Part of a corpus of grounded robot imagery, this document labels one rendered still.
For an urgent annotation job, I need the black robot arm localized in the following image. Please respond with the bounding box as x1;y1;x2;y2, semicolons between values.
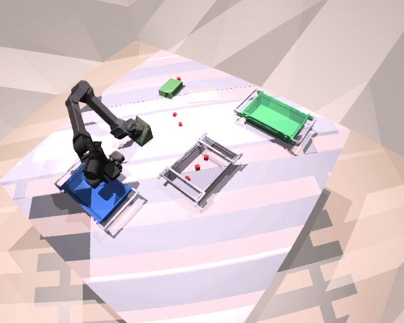
65;80;145;181

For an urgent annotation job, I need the blue plastic tray with grey wire bar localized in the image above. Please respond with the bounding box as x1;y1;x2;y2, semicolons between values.
54;159;139;230

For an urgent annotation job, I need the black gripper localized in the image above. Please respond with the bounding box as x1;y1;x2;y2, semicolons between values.
85;151;125;189

